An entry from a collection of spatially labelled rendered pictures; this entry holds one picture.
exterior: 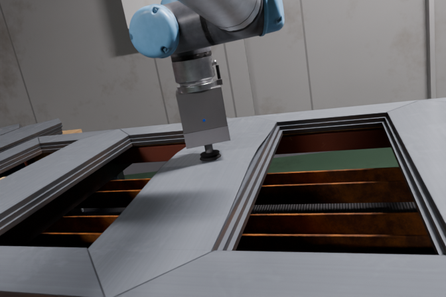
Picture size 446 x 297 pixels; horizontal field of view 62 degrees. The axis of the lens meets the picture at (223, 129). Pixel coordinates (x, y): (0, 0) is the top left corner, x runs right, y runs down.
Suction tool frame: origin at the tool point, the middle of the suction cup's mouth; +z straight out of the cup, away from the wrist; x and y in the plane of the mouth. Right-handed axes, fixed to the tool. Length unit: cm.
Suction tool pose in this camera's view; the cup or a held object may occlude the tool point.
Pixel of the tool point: (211, 162)
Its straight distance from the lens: 73.4
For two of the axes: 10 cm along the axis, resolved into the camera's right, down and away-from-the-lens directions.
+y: -9.8, 1.9, -0.7
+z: 1.7, 9.5, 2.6
